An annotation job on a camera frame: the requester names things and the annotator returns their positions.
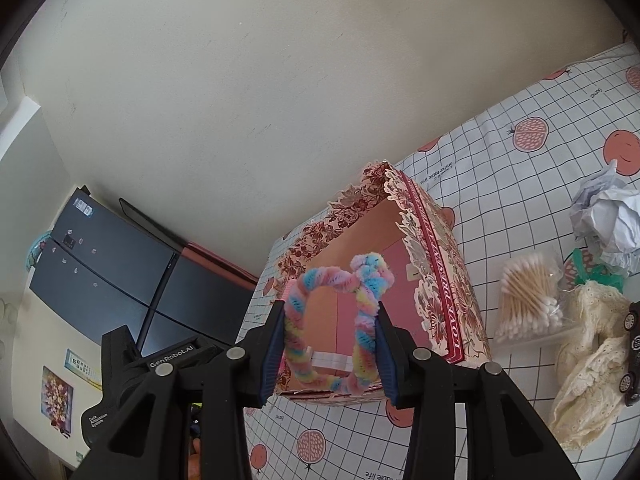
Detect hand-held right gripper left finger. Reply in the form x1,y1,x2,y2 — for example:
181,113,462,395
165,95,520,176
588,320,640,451
75,300,286,480

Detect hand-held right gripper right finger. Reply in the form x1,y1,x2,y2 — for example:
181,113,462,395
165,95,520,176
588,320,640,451
374,302,583,480

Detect rainbow pipe cleaner ring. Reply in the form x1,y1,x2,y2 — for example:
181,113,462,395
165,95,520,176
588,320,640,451
282,252,396,392

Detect pink floral paper box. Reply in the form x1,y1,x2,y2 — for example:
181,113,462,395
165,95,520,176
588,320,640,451
267,160,493,401

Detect cream lace cloth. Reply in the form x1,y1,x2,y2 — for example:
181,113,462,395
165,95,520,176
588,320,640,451
549,280,633,451

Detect dark blue refrigerator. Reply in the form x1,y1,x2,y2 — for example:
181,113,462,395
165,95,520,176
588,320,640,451
29,187,258,348

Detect pink flat board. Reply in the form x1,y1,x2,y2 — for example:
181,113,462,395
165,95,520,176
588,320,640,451
182,242,261,286

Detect black flat board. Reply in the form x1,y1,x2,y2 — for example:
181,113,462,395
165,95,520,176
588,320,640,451
119,197,188,253

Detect bag of cotton swabs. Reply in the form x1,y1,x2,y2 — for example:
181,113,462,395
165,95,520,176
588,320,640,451
494,252,573,346

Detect turquoise round decoration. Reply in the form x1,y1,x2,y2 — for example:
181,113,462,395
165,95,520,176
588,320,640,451
25,232,51,268

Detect green plastic item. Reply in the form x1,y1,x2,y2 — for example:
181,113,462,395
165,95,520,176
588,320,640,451
567,249,626,291

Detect checked fruit print tablecloth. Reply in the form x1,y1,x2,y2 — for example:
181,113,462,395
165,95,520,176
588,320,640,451
242,42,640,480

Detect black toy car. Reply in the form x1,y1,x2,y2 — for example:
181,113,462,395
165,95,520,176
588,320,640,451
617,301,640,408

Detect crumpled white paper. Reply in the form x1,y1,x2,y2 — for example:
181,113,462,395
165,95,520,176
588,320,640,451
570,160,640,276

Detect wall sticker chart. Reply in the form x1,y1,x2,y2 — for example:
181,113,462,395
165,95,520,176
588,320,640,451
64,349,103,391

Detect flower wall poster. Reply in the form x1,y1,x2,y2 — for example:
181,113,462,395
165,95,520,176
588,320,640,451
41,366,75,436

